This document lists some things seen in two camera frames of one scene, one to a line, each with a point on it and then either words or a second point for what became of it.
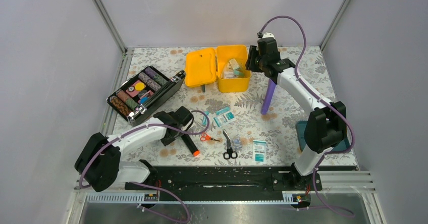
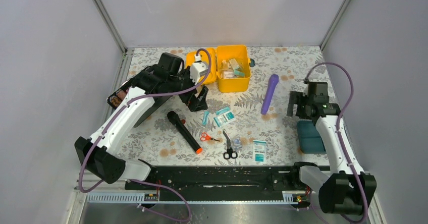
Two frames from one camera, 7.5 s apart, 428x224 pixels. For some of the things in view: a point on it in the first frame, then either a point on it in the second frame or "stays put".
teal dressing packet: [259, 151] stays put
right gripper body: [255, 62] → [304, 101]
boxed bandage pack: [234, 64] stays put
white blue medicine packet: [228, 74] stays put
